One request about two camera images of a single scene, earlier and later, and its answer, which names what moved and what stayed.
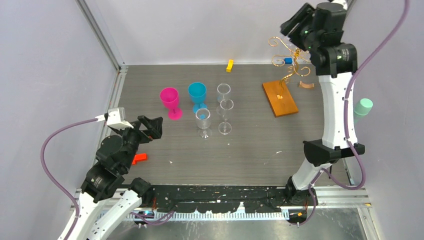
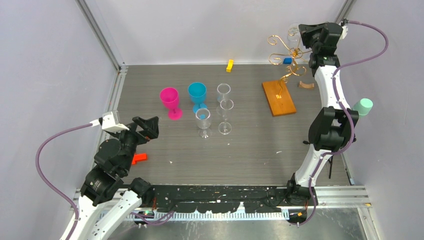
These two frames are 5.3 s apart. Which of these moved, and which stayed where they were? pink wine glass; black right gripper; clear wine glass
Moved: black right gripper
Stayed: clear wine glass; pink wine glass
